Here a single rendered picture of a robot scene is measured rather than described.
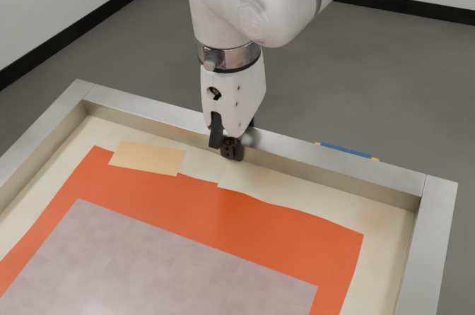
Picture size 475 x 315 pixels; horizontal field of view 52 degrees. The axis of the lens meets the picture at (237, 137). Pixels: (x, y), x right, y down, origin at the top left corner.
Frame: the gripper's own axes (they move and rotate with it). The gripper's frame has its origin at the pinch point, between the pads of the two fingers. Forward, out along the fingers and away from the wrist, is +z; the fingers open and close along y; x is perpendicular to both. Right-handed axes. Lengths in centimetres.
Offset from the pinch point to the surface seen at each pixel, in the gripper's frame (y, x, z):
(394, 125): 149, -15, 140
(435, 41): 252, -25, 157
